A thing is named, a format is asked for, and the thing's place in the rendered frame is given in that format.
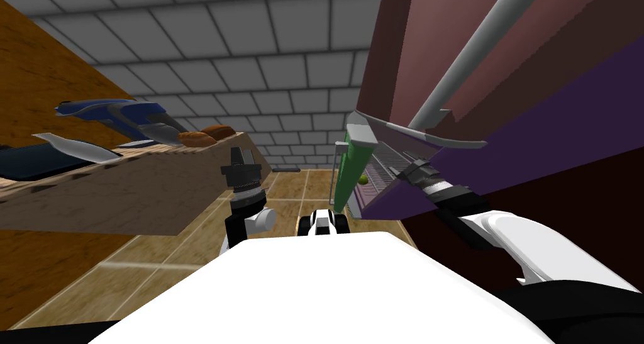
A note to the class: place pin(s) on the brown bread loaf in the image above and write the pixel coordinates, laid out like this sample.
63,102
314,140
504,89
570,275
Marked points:
196,139
219,131

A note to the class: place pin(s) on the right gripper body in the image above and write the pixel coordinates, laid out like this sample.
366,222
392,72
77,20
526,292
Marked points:
415,172

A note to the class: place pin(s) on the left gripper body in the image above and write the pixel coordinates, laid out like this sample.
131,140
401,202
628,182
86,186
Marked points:
242,175

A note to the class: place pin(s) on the purple fridge door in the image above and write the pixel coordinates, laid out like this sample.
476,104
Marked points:
553,127

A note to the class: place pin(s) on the grey pointed spout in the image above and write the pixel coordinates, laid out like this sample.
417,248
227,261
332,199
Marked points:
75,148

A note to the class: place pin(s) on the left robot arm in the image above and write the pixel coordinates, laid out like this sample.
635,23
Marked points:
240,227

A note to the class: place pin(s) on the dark sink basin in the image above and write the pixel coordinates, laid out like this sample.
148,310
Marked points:
35,162

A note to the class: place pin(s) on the blue and grey faucet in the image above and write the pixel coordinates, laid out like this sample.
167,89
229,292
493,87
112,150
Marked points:
126,115

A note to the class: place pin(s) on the small green round fruit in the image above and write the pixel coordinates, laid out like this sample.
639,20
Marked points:
363,180

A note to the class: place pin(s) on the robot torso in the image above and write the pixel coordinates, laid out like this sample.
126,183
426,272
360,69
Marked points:
312,288

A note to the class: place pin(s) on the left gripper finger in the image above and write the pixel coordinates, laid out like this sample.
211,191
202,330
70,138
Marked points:
236,157
249,158

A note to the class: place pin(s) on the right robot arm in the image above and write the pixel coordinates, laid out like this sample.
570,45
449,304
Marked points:
523,243

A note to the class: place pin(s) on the maroon fridge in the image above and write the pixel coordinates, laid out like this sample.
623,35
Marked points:
402,42

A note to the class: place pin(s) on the wooden kitchen counter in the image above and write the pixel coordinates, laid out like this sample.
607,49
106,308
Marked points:
131,198

